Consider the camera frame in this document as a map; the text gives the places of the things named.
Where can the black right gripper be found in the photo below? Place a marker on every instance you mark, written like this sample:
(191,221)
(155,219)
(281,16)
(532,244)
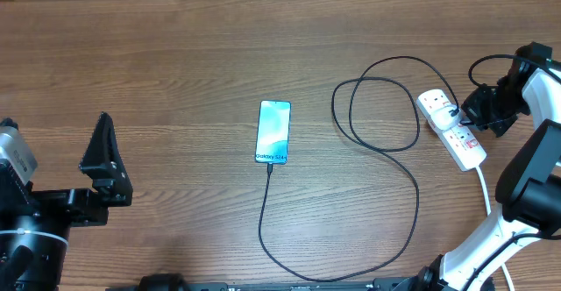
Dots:
(472,113)

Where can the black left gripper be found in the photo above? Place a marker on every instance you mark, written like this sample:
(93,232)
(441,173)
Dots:
(110,176)

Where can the Samsung Galaxy smartphone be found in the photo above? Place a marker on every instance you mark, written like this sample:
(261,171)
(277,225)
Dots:
(273,132)

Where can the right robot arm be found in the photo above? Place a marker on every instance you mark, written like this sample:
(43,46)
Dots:
(527,192)

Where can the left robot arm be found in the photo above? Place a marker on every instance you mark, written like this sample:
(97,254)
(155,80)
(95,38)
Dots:
(35,225)

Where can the white charger adapter plug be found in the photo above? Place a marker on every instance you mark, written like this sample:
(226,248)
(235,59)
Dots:
(445,118)

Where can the white power strip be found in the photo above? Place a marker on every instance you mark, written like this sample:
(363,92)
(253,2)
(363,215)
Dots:
(459,141)

